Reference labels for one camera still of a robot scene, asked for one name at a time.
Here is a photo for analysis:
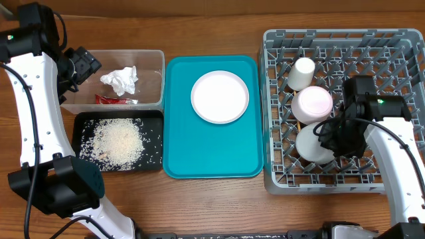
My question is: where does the grey bowl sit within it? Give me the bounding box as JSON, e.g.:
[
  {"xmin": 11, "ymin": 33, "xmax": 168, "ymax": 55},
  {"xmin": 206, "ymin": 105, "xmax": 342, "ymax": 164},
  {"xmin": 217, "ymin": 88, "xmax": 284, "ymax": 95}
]
[{"xmin": 296, "ymin": 122, "xmax": 335, "ymax": 164}]

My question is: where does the red snack wrapper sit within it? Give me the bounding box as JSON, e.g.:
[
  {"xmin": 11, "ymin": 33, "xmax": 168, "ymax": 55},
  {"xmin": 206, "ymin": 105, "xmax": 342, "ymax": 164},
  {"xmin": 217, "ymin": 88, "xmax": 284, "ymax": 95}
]
[{"xmin": 95, "ymin": 95, "xmax": 138, "ymax": 105}]

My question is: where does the small pink plate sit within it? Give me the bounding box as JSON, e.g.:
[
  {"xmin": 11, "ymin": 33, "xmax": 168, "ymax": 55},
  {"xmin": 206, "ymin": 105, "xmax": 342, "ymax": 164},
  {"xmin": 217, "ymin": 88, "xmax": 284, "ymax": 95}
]
[{"xmin": 291, "ymin": 86, "xmax": 333, "ymax": 125}]

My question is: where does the white tissue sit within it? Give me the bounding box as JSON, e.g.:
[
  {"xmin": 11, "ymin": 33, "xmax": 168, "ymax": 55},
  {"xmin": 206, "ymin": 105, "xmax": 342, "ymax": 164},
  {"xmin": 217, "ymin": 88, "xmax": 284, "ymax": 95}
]
[{"xmin": 100, "ymin": 66, "xmax": 138, "ymax": 96}]

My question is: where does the white paper cup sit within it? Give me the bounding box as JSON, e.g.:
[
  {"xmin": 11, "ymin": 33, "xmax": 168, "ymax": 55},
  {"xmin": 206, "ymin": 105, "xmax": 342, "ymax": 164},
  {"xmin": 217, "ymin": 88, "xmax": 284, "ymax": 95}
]
[{"xmin": 288, "ymin": 57, "xmax": 315, "ymax": 91}]

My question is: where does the pile of rice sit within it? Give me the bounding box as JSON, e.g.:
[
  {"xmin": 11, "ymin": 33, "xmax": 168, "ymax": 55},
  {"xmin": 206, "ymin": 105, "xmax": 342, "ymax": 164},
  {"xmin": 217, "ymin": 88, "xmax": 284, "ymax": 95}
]
[{"xmin": 79, "ymin": 118, "xmax": 163, "ymax": 172}]

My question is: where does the large pink plate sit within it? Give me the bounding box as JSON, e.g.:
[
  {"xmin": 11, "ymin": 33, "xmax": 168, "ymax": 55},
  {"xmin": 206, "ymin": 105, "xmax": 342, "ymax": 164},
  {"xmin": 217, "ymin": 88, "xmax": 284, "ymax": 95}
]
[{"xmin": 191, "ymin": 70, "xmax": 250, "ymax": 124}]

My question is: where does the wooden chopstick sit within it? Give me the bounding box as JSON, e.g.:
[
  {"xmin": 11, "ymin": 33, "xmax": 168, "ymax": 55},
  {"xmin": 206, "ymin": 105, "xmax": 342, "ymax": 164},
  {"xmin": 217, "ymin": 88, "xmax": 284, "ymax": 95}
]
[{"xmin": 294, "ymin": 90, "xmax": 301, "ymax": 133}]

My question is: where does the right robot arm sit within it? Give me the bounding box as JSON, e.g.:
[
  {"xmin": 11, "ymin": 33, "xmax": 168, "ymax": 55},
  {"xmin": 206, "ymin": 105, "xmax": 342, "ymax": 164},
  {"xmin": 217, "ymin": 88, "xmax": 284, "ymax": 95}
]
[{"xmin": 313, "ymin": 76, "xmax": 424, "ymax": 238}]

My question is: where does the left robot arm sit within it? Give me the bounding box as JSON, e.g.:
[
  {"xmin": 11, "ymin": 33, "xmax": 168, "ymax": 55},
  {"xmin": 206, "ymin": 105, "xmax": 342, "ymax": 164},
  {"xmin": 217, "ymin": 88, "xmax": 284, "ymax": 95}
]
[{"xmin": 1, "ymin": 2, "xmax": 143, "ymax": 238}]

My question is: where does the grey dishwasher rack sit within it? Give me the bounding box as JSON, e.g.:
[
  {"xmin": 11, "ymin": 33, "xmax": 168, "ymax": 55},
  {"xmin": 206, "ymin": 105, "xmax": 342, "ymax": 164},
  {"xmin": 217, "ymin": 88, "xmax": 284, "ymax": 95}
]
[{"xmin": 259, "ymin": 29, "xmax": 424, "ymax": 195}]

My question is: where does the clear plastic bin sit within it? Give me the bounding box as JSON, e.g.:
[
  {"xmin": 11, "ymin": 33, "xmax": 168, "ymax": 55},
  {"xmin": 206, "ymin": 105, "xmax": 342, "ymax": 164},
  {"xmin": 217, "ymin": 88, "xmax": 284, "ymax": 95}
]
[{"xmin": 61, "ymin": 50, "xmax": 165, "ymax": 114}]

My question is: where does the teal serving tray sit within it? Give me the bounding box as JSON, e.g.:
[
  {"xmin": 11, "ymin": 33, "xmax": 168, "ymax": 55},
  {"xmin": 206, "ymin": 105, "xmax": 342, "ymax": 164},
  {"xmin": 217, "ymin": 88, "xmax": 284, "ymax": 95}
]
[{"xmin": 163, "ymin": 55, "xmax": 264, "ymax": 179}]

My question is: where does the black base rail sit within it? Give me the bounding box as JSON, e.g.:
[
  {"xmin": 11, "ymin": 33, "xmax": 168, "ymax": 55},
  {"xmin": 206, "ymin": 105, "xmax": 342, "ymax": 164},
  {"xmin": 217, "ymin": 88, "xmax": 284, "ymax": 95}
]
[{"xmin": 141, "ymin": 230, "xmax": 322, "ymax": 239}]

